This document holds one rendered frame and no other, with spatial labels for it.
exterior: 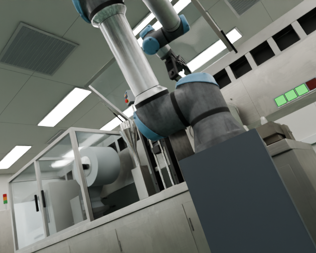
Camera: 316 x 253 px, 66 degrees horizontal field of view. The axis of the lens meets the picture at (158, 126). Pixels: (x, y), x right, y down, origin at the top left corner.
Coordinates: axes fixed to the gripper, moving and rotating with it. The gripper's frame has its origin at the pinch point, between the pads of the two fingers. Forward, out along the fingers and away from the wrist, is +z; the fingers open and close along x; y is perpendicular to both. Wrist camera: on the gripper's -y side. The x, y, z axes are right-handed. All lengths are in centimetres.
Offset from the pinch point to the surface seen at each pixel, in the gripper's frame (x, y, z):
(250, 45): -29, 50, 23
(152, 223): 43, -52, 29
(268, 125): -22.5, -19.4, 31.6
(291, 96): -35, 16, 49
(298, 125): -9, 178, 219
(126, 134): 72, 18, 12
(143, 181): 70, -10, 37
